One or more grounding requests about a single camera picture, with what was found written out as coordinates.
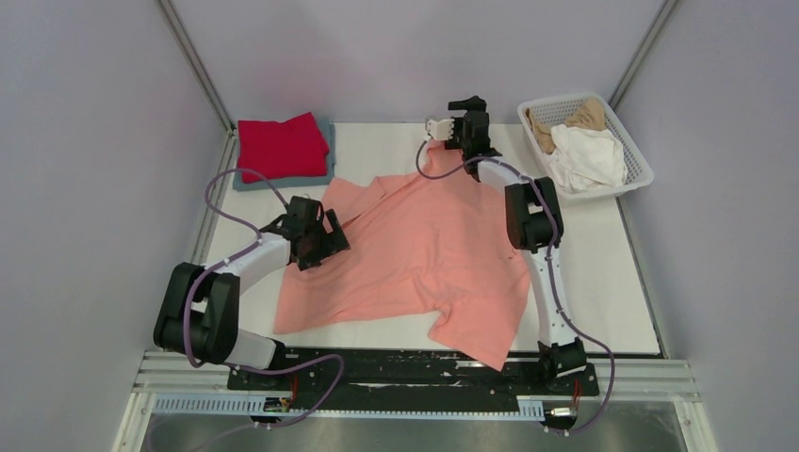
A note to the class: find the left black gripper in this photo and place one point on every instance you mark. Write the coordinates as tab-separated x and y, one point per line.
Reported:
339	244

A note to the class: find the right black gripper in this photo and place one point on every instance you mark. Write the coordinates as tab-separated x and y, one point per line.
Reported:
455	143

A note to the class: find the salmon pink t shirt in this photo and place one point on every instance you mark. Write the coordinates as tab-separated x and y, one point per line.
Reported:
429	241

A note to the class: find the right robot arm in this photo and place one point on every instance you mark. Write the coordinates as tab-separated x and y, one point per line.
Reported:
534	226

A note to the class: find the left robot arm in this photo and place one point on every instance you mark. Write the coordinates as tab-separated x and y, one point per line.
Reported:
199	314

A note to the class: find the folded red t shirt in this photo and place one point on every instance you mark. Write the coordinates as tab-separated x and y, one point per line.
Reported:
282	149

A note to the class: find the folded grey-blue t shirt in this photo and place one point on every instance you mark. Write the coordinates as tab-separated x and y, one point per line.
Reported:
264	183

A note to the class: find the tan t shirt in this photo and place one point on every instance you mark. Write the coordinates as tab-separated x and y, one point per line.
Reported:
590	115

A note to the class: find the white t shirt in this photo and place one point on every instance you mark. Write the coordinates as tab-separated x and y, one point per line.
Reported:
586	160

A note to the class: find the white plastic basket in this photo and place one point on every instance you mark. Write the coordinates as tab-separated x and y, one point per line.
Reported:
554	110

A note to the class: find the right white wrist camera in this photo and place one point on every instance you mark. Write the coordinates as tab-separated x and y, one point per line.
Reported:
440	130

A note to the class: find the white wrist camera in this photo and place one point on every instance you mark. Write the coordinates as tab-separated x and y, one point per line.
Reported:
440	130
306	198

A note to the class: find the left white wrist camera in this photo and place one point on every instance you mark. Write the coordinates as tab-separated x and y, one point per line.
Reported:
306	198

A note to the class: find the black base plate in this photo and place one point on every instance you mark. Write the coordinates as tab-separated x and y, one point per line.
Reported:
390	380

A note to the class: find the aluminium frame rail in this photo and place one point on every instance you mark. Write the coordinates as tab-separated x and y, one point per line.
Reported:
163	372

